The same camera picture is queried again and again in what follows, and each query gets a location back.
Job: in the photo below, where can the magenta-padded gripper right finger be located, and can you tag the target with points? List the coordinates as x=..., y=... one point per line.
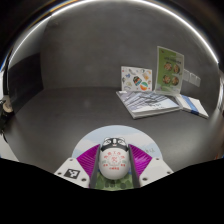
x=155, y=169

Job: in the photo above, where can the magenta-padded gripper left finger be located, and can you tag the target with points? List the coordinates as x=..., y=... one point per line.
x=71, y=171

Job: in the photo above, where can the white panda-face computer mouse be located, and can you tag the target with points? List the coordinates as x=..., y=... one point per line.
x=114, y=161

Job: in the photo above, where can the round landscape-print mouse pad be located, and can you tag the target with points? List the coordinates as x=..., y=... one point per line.
x=133, y=133

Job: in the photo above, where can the grey building-cover book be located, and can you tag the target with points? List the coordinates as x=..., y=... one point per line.
x=148, y=101

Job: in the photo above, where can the white book with blue band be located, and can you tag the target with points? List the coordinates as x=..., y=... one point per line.
x=195, y=106

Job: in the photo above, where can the white sticker-print card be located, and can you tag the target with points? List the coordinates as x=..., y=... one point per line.
x=136, y=78

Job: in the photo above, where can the green food poster sign stand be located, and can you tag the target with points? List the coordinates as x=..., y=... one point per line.
x=169, y=70

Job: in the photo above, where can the white ceiling light strip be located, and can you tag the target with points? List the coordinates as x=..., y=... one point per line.
x=173, y=11

